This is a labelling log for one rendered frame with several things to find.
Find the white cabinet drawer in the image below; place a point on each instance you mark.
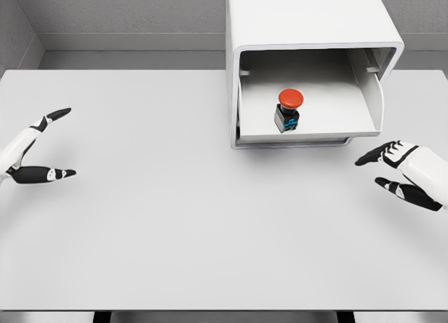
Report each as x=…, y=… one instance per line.
x=315, y=102

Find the white tabletop storage cabinet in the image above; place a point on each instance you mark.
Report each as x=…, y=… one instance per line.
x=308, y=28

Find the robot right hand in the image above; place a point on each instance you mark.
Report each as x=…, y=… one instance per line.
x=416, y=163

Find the red button load switch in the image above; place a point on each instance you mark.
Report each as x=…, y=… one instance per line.
x=288, y=109

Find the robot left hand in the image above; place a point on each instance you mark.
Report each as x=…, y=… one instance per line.
x=17, y=146

